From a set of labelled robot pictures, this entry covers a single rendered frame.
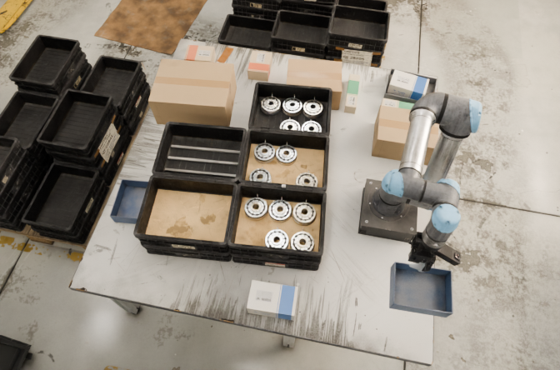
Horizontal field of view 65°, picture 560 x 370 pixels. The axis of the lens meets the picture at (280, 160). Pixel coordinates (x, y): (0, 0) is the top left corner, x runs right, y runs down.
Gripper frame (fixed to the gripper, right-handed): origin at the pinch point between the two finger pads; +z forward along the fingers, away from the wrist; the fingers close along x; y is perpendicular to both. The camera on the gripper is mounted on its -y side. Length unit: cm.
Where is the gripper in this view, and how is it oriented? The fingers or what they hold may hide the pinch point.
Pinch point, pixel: (422, 267)
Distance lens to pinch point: 168.5
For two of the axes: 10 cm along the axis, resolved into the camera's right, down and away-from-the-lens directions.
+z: -0.3, 6.3, 7.8
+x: -2.3, 7.5, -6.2
